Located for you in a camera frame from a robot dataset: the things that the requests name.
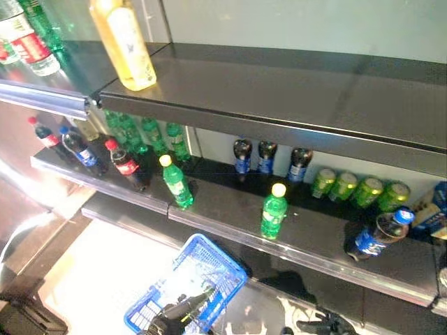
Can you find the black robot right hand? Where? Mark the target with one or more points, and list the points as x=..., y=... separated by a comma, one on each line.
x=328, y=324

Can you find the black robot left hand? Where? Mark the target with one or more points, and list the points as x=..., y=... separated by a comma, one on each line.
x=164, y=319

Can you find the blue plastic shopping basket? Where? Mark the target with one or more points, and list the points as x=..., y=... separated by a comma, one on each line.
x=209, y=265

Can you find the pale yellow drink bottle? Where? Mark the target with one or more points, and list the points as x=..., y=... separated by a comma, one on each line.
x=87, y=130

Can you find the black bottom shelf board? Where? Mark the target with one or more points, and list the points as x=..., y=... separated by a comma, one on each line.
x=265, y=275

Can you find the dark cola bottle blue cap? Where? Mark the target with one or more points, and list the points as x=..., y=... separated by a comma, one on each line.
x=84, y=155
x=379, y=234

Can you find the green soda bottle yellow cap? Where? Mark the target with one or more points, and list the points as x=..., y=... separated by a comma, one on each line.
x=178, y=185
x=274, y=213

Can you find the blue and yellow carton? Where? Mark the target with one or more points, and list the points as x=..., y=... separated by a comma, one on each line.
x=431, y=213

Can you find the large cola bottle red cap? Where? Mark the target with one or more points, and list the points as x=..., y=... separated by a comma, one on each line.
x=127, y=165

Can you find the dark cola bottle blue label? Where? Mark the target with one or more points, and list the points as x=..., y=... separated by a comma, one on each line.
x=298, y=164
x=242, y=157
x=267, y=157

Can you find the green plastic soda bottle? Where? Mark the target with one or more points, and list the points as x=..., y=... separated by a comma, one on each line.
x=153, y=136
x=127, y=134
x=45, y=24
x=178, y=141

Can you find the small cola bottle red cap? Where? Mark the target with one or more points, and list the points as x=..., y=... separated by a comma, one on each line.
x=47, y=137

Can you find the black metal shelf board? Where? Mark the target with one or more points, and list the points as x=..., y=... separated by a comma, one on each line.
x=279, y=94

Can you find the tall yellow juice bottle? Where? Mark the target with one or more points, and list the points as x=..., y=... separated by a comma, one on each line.
x=127, y=45

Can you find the clear water bottle red label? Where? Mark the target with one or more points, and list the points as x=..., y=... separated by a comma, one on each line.
x=33, y=45
x=7, y=52

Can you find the black shelf board clear rail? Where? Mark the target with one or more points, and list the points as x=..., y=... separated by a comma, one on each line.
x=314, y=237

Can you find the shelf board with silver rail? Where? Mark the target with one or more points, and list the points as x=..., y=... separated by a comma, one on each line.
x=42, y=96

